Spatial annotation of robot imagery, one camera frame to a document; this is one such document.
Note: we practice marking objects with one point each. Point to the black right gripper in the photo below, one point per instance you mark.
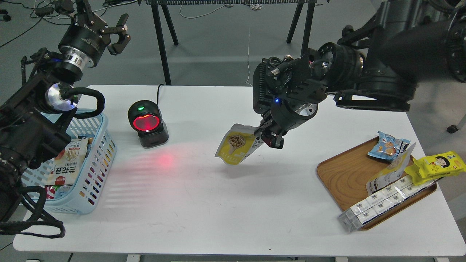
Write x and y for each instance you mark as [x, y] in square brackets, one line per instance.
[286, 93]

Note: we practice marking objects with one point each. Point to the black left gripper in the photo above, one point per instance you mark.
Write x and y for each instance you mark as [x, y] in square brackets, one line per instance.
[81, 45]

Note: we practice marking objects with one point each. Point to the yellow white nut snack pouch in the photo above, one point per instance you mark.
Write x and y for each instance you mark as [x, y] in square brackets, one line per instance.
[238, 143]

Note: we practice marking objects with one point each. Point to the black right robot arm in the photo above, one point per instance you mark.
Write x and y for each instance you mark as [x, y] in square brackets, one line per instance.
[376, 68]

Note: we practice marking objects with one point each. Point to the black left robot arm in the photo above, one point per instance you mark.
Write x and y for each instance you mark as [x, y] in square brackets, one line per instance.
[35, 119]

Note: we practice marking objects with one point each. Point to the blue cookie snack packet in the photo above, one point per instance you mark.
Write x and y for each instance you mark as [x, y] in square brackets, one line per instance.
[388, 147]

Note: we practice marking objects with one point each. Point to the white yellow standing snack pouch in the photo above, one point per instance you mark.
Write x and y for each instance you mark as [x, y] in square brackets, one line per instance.
[390, 173]

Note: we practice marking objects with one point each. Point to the white orange snack bag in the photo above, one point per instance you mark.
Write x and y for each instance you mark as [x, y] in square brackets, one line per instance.
[66, 166]

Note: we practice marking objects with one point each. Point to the light blue plastic basket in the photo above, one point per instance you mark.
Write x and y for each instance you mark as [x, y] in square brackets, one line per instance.
[83, 195]

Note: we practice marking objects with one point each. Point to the yellow cartoon snack packet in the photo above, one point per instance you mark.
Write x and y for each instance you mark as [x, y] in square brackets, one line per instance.
[434, 167]

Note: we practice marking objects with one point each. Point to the red green snack packet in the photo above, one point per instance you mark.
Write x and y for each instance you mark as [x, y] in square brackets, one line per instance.
[57, 191]

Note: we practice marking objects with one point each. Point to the round-cornered wooden tray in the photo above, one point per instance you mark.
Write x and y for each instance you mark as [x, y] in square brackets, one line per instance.
[346, 174]

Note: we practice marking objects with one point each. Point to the black barcode scanner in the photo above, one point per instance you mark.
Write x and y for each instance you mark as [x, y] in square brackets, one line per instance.
[145, 118]

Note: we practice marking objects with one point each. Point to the white office chair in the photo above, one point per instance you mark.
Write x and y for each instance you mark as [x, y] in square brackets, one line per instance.
[457, 127]

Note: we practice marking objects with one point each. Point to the black power adapter with cables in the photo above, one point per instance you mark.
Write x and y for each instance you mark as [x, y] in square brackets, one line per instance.
[36, 12]

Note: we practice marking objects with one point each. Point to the black trestle table frame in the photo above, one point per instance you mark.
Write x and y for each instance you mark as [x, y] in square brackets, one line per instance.
[223, 45]

